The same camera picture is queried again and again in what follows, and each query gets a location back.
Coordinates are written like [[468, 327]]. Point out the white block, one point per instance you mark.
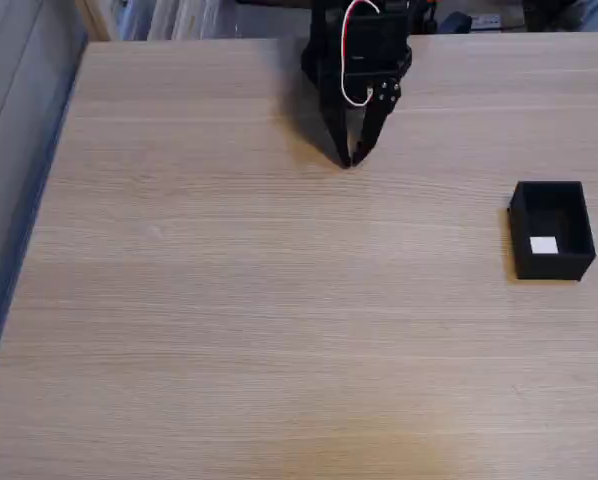
[[544, 245]]

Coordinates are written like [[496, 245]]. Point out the black open box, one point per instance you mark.
[[554, 267]]

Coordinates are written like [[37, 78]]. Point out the small black device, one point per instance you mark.
[[454, 24]]

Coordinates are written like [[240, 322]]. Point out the light wooden beam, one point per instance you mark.
[[95, 20]]

